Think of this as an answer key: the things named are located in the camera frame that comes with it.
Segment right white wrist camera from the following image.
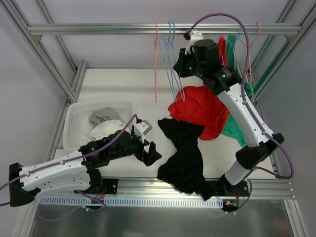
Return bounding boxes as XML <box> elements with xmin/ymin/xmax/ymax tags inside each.
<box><xmin>185</xmin><ymin>30</ymin><xmax>204</xmax><ymax>54</ymax></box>

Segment aluminium frame posts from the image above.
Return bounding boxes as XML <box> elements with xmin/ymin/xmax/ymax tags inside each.
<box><xmin>0</xmin><ymin>0</ymin><xmax>88</xmax><ymax>105</ymax></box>
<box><xmin>254</xmin><ymin>0</ymin><xmax>316</xmax><ymax>179</ymax></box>

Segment white tank top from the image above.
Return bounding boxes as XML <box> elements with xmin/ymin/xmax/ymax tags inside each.
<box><xmin>87</xmin><ymin>119</ymin><xmax>125</xmax><ymax>141</ymax></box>

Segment green tank top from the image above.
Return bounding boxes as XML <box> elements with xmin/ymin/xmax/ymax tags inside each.
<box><xmin>221</xmin><ymin>34</ymin><xmax>255</xmax><ymax>148</ymax></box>

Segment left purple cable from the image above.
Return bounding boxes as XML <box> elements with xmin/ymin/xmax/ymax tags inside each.
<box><xmin>0</xmin><ymin>114</ymin><xmax>143</xmax><ymax>207</ymax></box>

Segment red tank top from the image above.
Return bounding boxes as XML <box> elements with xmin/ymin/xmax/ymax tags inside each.
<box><xmin>168</xmin><ymin>39</ymin><xmax>230</xmax><ymax>140</ymax></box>

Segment blue hanger with black top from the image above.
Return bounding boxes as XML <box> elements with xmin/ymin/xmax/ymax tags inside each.
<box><xmin>158</xmin><ymin>21</ymin><xmax>186</xmax><ymax>102</ymax></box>

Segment white slotted cable duct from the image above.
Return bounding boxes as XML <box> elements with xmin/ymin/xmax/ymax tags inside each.
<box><xmin>39</xmin><ymin>195</ymin><xmax>224</xmax><ymax>209</ymax></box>

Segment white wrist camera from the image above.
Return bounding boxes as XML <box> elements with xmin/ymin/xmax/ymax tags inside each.
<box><xmin>185</xmin><ymin>30</ymin><xmax>204</xmax><ymax>54</ymax></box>
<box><xmin>133</xmin><ymin>120</ymin><xmax>153</xmax><ymax>143</ymax></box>

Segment black tank top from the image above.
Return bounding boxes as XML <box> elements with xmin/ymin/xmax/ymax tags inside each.
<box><xmin>157</xmin><ymin>118</ymin><xmax>212</xmax><ymax>201</ymax></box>

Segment aluminium frame right posts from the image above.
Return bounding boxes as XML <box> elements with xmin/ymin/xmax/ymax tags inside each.
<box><xmin>254</xmin><ymin>0</ymin><xmax>316</xmax><ymax>179</ymax></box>

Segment purple cable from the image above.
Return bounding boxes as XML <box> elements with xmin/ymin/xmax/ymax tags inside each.
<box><xmin>186</xmin><ymin>13</ymin><xmax>295</xmax><ymax>180</ymax></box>
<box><xmin>0</xmin><ymin>114</ymin><xmax>143</xmax><ymax>207</ymax></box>

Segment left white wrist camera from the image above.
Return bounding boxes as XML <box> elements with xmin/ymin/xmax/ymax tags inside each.
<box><xmin>133</xmin><ymin>120</ymin><xmax>153</xmax><ymax>143</ymax></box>

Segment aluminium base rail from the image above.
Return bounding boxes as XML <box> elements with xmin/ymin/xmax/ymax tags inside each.
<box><xmin>28</xmin><ymin>175</ymin><xmax>297</xmax><ymax>199</ymax></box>

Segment aluminium hanging rail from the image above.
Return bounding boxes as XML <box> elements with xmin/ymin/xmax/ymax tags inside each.
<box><xmin>27</xmin><ymin>23</ymin><xmax>302</xmax><ymax>36</ymax></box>

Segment grey tank top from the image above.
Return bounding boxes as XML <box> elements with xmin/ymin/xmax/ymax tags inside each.
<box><xmin>88</xmin><ymin>107</ymin><xmax>123</xmax><ymax>127</ymax></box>

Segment blue hanger with red top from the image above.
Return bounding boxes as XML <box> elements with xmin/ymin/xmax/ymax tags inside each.
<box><xmin>224</xmin><ymin>29</ymin><xmax>243</xmax><ymax>69</ymax></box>

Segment aluminium frame left posts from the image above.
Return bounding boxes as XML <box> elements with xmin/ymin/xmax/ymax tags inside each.
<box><xmin>0</xmin><ymin>0</ymin><xmax>88</xmax><ymax>105</ymax></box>

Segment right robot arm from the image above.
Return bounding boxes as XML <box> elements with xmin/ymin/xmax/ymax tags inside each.
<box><xmin>173</xmin><ymin>39</ymin><xmax>284</xmax><ymax>196</ymax></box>

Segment white plastic basket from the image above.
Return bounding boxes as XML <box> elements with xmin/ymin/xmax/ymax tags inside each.
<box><xmin>63</xmin><ymin>101</ymin><xmax>133</xmax><ymax>151</ymax></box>

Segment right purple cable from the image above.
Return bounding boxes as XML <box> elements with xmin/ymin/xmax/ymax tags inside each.
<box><xmin>186</xmin><ymin>13</ymin><xmax>295</xmax><ymax>180</ymax></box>

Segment pink hanger with green top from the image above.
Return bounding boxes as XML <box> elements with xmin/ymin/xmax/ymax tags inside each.
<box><xmin>238</xmin><ymin>22</ymin><xmax>261</xmax><ymax>103</ymax></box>

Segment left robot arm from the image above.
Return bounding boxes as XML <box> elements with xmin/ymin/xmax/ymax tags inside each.
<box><xmin>8</xmin><ymin>130</ymin><xmax>162</xmax><ymax>207</ymax></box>

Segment light blue hanger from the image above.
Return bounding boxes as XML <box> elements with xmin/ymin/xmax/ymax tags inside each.
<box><xmin>162</xmin><ymin>22</ymin><xmax>177</xmax><ymax>102</ymax></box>

